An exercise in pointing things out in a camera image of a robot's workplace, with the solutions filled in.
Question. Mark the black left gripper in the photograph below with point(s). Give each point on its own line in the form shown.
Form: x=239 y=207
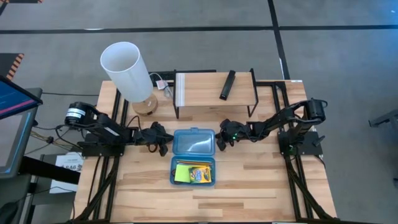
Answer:
x=150 y=137

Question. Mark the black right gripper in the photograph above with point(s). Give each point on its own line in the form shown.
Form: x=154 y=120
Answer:
x=234 y=132

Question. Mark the orange pencil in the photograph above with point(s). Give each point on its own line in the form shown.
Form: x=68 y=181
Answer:
x=196 y=163

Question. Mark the green sticky note pad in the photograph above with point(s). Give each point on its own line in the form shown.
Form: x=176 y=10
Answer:
x=182 y=173

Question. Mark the crayon box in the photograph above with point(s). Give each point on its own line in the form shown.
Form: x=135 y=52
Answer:
x=200 y=175

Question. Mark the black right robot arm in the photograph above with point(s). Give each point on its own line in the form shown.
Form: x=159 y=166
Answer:
x=280 y=121

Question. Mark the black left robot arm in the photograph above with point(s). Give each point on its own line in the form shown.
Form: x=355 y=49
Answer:
x=105 y=129

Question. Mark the blue plastic pencil case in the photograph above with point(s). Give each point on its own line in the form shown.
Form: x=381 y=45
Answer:
x=194 y=143

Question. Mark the wooden shelf riser, black legs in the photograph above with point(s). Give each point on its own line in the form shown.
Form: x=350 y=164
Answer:
x=211 y=88

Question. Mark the black stapler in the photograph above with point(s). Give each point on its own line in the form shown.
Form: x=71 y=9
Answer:
x=227 y=84

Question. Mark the white lamp with wooden base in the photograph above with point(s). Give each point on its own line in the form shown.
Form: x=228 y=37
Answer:
x=124 y=68

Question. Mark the white printed paper box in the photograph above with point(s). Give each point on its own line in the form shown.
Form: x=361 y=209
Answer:
x=66 y=165

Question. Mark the black monitor stand bar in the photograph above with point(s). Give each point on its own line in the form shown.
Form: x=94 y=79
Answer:
x=46 y=169

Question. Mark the grey-screen monitor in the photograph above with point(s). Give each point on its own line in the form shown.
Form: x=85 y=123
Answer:
x=12 y=140

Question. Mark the blue-screen monitor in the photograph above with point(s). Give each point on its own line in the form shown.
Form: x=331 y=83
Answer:
x=15 y=98

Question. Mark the black chair leg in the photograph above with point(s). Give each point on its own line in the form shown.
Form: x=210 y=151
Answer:
x=384 y=119

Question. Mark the orange-black striped floor mat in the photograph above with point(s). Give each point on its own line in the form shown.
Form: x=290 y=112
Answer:
x=11 y=65

